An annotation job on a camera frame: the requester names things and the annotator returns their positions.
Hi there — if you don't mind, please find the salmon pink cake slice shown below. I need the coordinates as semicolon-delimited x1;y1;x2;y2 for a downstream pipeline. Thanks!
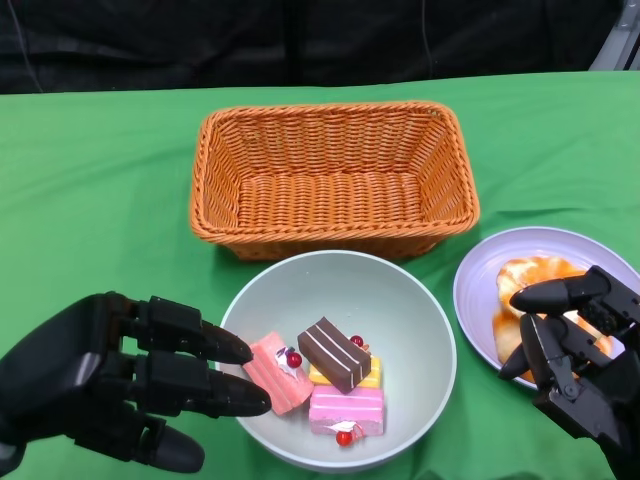
241;330;316;417

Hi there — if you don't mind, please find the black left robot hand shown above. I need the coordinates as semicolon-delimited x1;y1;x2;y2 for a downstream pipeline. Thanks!
0;291;273;474

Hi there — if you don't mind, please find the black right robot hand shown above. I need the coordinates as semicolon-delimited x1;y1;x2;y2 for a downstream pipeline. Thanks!
496;265;640;480

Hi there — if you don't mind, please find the orange striped croissant bread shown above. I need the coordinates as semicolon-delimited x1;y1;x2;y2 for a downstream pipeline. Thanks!
495;255;589;315
491;305;614;379

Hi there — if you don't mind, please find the magenta pink cake slice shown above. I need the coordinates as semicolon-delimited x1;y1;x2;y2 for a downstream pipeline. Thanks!
307;384;387;448

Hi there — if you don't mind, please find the black backdrop curtain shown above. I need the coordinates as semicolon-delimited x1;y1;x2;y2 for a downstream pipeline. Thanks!
0;0;619;95

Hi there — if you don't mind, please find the lavender round plate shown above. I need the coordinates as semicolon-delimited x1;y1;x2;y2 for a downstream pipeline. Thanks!
452;226;640;392

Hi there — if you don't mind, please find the grey metal frame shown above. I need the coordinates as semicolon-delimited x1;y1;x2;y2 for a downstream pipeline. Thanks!
589;0;640;72

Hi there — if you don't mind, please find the pale grey round bowl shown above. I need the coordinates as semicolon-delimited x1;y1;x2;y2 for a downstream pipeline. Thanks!
218;249;458;474

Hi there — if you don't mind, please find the yellow cake slice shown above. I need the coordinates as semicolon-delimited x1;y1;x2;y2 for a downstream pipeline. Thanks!
308;355;384;390

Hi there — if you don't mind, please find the green tablecloth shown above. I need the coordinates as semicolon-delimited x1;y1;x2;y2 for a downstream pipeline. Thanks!
0;68;640;480

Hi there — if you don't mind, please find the orange wicker rectangular basket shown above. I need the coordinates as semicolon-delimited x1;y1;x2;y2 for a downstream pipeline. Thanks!
189;101;482;262

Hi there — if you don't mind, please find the chocolate brown cake slice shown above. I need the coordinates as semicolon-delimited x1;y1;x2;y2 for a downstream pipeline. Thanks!
296;315;374;395

